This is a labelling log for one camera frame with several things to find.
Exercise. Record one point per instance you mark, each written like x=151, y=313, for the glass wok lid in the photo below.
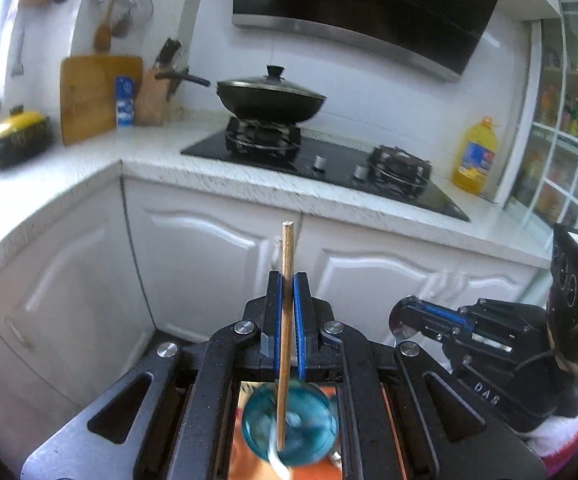
x=269, y=87

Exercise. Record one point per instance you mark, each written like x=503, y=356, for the yellow and black pot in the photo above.
x=19, y=132

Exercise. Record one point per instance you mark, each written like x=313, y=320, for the hanging wooden spatula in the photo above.
x=103, y=35

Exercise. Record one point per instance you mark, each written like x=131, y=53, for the white cup with teal rim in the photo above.
x=314, y=420

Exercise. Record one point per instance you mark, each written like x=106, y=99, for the wooden knife block with knives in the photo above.
x=151, y=100

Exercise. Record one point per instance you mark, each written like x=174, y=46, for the wooden cutting board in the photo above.
x=94, y=100

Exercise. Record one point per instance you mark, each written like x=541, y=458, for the white framed glass door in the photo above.
x=551, y=110

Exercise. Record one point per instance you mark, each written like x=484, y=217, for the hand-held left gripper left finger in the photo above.
x=278, y=310

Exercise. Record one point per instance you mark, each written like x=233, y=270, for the yellow cooking oil bottle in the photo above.
x=474, y=160

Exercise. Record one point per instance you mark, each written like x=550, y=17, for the light wooden chopstick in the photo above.
x=286, y=285

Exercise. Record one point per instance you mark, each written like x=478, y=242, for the black glass gas stove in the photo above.
x=279, y=157

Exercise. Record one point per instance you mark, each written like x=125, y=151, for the black wok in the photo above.
x=269, y=110

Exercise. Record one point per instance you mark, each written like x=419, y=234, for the black range hood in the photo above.
x=369, y=0

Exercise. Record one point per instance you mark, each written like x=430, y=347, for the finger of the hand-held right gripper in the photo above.
x=444, y=312

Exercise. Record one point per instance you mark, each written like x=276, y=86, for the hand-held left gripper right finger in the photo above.
x=299, y=325

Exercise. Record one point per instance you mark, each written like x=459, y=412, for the rose printed orange mat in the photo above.
x=241, y=465

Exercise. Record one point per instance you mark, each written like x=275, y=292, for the person's right forearm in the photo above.
x=554, y=435

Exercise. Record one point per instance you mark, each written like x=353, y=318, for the white cabinet door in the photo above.
x=369, y=270
x=499, y=280
x=69, y=280
x=194, y=260
x=9, y=385

